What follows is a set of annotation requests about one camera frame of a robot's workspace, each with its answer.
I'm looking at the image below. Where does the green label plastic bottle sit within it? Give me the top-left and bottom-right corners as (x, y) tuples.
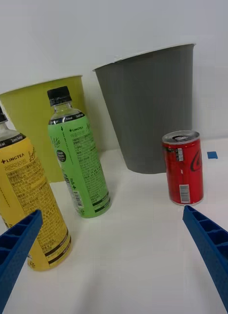
(47, 85), (112, 219)

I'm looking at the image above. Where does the yellow-green plastic waste bin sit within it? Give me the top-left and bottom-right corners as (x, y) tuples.
(0, 75), (86, 183)

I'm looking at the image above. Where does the yellow label plastic bottle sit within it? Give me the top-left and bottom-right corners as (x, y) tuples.
(0, 101), (73, 272)

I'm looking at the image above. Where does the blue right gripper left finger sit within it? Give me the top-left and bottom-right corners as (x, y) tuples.
(0, 209), (44, 314)

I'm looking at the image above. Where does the red drink can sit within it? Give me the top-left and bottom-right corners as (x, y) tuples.
(161, 130), (204, 206)

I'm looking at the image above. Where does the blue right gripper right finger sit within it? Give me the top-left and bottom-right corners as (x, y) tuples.
(182, 205), (228, 314)

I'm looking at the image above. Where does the grey plastic waste bin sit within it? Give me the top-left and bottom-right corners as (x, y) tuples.
(93, 43), (197, 175)

